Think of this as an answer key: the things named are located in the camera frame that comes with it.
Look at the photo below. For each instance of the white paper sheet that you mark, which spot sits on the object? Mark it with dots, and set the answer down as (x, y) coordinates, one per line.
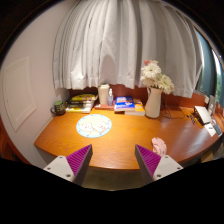
(210, 129)

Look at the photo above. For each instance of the black and yellow book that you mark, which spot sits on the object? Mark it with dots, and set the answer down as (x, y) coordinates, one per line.
(83, 97)

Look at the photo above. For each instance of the round light-blue mouse pad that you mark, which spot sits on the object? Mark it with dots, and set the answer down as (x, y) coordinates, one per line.
(93, 126)

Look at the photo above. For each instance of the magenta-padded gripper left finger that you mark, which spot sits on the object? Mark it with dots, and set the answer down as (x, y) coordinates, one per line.
(78, 160)

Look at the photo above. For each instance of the cream lidded tumbler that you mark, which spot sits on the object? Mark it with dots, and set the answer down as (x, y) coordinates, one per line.
(103, 95)

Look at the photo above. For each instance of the blue book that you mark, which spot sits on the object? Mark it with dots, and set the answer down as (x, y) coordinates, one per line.
(124, 103)

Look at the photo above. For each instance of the window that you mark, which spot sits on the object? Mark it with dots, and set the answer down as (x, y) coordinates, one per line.
(208, 66)

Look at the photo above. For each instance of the yellow-orange book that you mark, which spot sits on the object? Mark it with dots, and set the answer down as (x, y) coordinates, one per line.
(140, 109)

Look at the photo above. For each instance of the white flat device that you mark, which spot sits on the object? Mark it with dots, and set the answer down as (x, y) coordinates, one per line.
(202, 114)

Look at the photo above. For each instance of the pink computer mouse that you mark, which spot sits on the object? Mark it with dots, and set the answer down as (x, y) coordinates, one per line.
(159, 146)

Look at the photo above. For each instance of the yellow and white book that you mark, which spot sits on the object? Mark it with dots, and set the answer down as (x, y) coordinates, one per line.
(78, 110)

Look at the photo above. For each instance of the white curtain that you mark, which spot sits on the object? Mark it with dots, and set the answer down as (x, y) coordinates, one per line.
(126, 43)

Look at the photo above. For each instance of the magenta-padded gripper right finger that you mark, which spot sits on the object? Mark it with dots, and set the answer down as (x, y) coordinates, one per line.
(150, 160)

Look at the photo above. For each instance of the red-brown book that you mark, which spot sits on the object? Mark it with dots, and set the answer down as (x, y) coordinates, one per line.
(101, 107)

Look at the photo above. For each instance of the green and black mug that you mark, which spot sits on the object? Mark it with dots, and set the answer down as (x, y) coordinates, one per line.
(59, 107)

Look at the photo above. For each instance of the cream ceramic vase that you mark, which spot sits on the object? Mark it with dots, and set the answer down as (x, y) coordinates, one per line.
(153, 103)

